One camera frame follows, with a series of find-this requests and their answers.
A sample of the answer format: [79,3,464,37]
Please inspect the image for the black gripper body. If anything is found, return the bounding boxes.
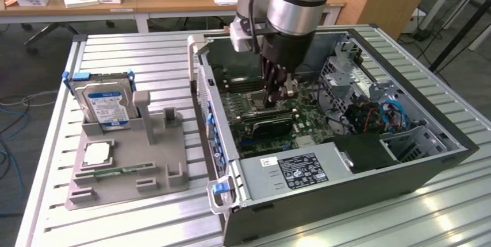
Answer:
[258,32,313,71]

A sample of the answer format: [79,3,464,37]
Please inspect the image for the black graphics card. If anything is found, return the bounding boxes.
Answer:
[238,116,293,141]

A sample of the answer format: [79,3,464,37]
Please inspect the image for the CPU socket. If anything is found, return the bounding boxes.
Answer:
[244,90,269,114]

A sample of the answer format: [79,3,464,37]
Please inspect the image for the green motherboard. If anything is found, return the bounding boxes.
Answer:
[220,70,334,159]

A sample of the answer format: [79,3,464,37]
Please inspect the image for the green RAM stick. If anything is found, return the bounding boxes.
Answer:
[237,110,298,124]
[90,165,145,179]

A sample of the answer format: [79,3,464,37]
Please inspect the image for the perforated metal drive cage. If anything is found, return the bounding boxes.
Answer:
[318,38,381,113]

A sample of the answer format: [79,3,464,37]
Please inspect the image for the silver chipset heat sink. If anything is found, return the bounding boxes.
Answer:
[293,137,318,148]

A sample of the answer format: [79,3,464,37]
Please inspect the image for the long blue expansion slot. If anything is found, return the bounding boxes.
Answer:
[237,137,284,148]

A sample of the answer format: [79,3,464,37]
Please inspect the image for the grey card retainer flap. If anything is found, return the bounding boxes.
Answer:
[186,34,210,82]

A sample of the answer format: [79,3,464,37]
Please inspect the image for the black plastic shroud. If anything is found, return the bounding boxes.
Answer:
[332,132,400,173]

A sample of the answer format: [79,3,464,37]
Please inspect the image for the wooden cabinet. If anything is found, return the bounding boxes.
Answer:
[329,0,440,41]

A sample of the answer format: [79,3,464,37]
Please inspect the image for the grey power supply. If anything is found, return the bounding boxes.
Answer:
[230,142,356,202]

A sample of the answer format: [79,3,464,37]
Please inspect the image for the black power adapter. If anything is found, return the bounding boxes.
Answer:
[412,28,430,43]

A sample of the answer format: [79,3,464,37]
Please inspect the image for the metal disk bay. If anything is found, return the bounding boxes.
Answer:
[377,125,460,164]

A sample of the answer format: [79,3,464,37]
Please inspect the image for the black open PC case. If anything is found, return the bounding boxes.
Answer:
[186,24,480,246]

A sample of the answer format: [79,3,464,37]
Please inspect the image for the hard disk with blue label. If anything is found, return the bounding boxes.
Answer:
[70,78,135,130]

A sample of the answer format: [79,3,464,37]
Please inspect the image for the grey parts rack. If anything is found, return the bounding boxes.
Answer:
[63,90,189,212]

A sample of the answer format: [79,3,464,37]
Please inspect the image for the black slanted pole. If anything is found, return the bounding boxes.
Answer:
[426,0,491,72]

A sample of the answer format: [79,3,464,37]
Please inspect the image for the blue disk caddy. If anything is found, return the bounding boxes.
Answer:
[59,68,138,100]

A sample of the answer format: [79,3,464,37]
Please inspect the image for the silver CPU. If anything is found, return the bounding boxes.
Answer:
[82,142,114,167]

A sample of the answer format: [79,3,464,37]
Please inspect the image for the black chair base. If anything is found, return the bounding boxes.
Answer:
[21,22,83,55]

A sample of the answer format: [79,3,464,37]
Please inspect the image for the white labelled box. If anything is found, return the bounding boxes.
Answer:
[14,0,51,7]

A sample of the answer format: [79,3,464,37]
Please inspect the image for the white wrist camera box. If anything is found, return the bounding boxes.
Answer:
[229,18,266,53]

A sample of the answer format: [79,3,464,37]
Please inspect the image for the black camera cable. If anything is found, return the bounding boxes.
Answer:
[248,0,274,55]

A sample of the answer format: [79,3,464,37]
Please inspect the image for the red wire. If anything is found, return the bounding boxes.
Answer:
[362,106,388,132]

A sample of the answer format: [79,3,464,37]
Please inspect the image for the blue wire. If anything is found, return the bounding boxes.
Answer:
[377,99,412,133]

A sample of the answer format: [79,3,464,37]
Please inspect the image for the white desk frame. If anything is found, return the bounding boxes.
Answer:
[420,0,491,51]

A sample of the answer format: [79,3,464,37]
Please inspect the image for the white floor cable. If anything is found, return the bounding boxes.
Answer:
[0,90,57,107]

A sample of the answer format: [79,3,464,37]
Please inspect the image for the blue floor cable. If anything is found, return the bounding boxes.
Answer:
[0,108,31,219]

